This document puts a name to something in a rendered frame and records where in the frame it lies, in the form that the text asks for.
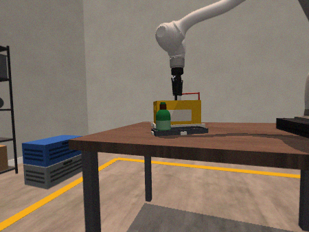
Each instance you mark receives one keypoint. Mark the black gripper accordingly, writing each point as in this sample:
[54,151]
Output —
[177,83]

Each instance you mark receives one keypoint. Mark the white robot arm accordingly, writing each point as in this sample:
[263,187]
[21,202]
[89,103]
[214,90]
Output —
[171,36]

